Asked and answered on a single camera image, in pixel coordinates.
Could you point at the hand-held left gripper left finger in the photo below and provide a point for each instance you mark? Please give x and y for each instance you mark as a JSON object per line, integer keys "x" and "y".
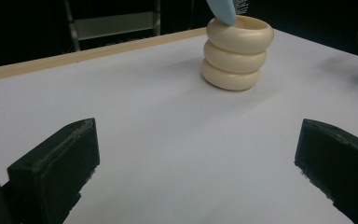
{"x": 54, "y": 168}

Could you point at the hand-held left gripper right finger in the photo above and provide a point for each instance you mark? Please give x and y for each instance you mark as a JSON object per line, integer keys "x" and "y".
{"x": 341, "y": 161}

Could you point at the cream ribbed cup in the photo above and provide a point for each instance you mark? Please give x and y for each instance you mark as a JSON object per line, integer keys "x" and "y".
{"x": 234, "y": 59}

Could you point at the light blue hairbrush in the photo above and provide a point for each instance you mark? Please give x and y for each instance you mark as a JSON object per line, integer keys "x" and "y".
{"x": 223, "y": 11}

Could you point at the white metal table frame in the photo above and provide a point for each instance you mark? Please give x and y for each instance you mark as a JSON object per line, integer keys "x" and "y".
{"x": 115, "y": 25}

